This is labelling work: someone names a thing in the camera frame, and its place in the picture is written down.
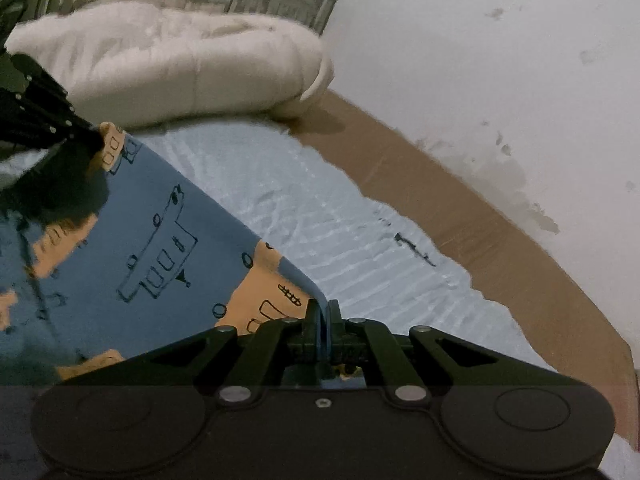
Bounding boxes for light blue bed sheet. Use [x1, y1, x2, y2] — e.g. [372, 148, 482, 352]
[0, 119, 640, 480]

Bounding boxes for blue orange printed pants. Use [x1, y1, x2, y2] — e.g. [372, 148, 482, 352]
[1, 122, 323, 386]

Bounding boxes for cream folded comforter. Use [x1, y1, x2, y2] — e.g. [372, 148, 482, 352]
[6, 0, 334, 129]

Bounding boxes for brown wooden bed frame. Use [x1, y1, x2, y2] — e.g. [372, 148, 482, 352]
[287, 91, 639, 448]

